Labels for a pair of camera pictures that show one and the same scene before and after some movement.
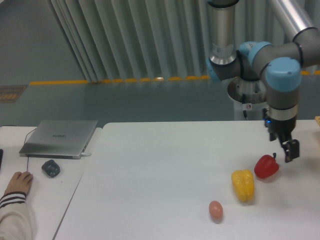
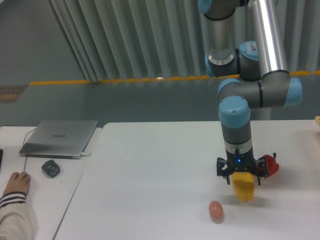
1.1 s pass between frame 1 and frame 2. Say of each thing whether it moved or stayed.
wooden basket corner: stayed
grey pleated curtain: stayed
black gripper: moved
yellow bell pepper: stayed
